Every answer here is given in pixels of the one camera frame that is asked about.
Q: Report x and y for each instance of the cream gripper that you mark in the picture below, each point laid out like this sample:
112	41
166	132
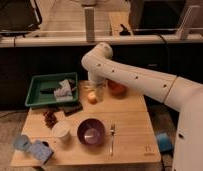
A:
98	90

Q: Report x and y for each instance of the grey blue towel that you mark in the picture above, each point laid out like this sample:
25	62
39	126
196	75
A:
64	93

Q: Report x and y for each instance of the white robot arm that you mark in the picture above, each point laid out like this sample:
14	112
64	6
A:
183	95

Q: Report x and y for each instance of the pale banana peel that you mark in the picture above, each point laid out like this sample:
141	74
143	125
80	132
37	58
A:
88	87

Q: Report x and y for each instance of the yellow round fruit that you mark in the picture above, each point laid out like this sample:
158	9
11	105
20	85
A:
92	97

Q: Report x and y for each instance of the brown wooden bowl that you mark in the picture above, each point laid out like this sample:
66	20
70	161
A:
115	88

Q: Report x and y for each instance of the black rectangular block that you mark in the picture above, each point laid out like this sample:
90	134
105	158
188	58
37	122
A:
69	110

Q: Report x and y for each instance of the silver fork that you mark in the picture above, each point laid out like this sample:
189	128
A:
112	131

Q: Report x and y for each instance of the purple bowl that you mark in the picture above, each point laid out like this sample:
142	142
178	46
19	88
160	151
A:
91	132

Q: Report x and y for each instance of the wooden table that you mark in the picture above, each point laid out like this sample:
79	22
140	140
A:
134	139

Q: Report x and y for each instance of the white paper cup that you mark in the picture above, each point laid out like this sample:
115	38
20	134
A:
61	130

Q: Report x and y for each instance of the green plastic tray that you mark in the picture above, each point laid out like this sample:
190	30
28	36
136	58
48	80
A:
41	90

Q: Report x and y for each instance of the black monitor right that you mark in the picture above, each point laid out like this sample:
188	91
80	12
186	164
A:
148	17

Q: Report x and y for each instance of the black monitor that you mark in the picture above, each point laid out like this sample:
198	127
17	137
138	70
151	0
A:
148	17
19	15

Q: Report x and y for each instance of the blue device on floor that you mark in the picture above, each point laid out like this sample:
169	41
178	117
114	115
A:
164	142

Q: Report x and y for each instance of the blue sponge cloth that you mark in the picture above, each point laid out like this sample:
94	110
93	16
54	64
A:
41	151

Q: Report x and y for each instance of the light blue small cup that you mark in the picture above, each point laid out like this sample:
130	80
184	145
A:
21	143

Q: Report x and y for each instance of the black monitor left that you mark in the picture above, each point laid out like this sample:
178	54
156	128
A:
19	15

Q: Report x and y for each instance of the grey upright post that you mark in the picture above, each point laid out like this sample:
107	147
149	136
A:
89	24

